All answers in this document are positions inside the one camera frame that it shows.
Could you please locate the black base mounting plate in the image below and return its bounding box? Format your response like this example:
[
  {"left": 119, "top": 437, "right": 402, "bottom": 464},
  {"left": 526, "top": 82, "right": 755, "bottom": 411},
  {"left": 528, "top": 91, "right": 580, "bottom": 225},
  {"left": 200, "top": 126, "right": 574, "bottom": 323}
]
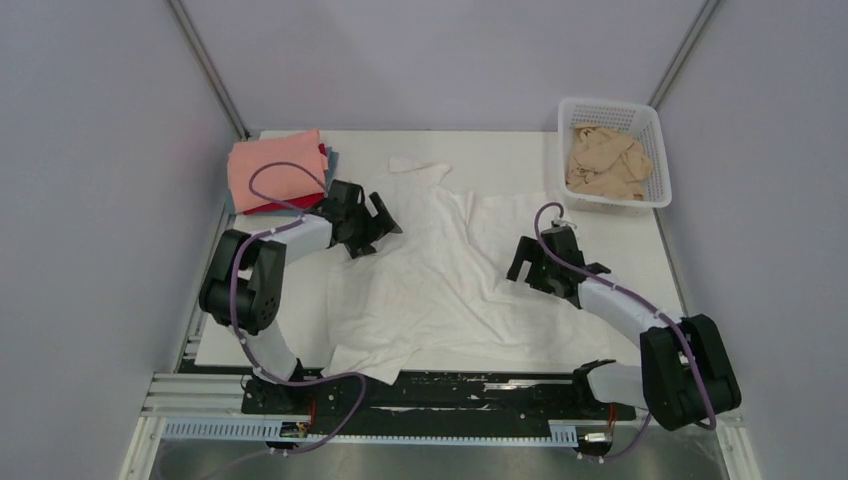
[{"left": 241, "top": 369, "right": 637, "bottom": 436}]

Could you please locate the aluminium frame rail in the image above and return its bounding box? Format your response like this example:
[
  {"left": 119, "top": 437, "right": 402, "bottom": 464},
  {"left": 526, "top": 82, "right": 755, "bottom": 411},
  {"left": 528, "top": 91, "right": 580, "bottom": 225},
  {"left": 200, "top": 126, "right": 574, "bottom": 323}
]
[{"left": 139, "top": 373, "right": 745, "bottom": 428}]

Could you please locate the white t-shirt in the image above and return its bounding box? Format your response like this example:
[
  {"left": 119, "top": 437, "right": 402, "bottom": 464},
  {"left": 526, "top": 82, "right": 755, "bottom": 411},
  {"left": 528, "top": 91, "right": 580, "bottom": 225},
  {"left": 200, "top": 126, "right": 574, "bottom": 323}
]
[{"left": 324, "top": 157, "right": 611, "bottom": 383}]

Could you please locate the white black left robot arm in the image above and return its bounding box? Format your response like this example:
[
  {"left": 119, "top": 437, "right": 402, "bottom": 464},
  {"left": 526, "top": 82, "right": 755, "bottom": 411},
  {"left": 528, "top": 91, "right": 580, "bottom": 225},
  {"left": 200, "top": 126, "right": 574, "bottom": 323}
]
[{"left": 198, "top": 181, "right": 403, "bottom": 414}]

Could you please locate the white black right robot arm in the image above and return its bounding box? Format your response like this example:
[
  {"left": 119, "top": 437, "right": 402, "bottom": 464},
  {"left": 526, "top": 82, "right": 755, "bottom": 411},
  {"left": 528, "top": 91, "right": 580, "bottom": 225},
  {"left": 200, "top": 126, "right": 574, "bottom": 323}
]
[{"left": 506, "top": 223, "right": 742, "bottom": 431}]

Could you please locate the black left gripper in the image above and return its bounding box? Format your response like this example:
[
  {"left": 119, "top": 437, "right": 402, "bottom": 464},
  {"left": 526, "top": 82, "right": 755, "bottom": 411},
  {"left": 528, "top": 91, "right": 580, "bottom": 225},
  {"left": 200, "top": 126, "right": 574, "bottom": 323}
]
[{"left": 345, "top": 194, "right": 403, "bottom": 261}]

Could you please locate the white plastic laundry basket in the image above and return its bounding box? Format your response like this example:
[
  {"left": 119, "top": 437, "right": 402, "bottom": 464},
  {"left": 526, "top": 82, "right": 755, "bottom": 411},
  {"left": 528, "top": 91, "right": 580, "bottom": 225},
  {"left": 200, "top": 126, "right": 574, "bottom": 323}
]
[{"left": 548, "top": 98, "right": 672, "bottom": 215}]

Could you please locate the white slotted cable duct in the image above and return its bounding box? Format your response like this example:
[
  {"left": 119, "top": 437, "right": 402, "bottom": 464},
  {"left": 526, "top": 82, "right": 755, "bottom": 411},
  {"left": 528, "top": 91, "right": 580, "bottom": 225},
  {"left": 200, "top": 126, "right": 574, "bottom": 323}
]
[{"left": 161, "top": 418, "right": 578, "bottom": 448}]

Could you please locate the pink folded t-shirt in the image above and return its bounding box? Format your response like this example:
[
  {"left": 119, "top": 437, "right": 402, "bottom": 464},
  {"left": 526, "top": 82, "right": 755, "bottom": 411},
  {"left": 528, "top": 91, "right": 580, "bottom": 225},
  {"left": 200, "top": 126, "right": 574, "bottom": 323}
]
[{"left": 227, "top": 129, "right": 329, "bottom": 213}]

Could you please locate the red folded t-shirt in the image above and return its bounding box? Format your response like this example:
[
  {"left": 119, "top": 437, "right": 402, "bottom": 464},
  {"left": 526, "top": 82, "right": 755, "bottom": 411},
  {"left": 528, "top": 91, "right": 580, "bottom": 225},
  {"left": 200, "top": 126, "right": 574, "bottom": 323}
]
[{"left": 242, "top": 143, "right": 335, "bottom": 215}]

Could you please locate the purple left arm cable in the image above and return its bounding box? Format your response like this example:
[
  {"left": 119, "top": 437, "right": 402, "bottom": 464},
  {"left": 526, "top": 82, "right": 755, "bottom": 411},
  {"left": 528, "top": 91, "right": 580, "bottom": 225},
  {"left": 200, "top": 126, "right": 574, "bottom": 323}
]
[{"left": 227, "top": 161, "right": 368, "bottom": 456}]

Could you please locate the beige crumpled t-shirt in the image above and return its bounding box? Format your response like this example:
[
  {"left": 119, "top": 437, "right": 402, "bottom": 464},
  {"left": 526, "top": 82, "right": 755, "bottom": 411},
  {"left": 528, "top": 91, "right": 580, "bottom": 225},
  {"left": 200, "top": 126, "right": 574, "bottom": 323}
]
[{"left": 565, "top": 123, "right": 653, "bottom": 201}]

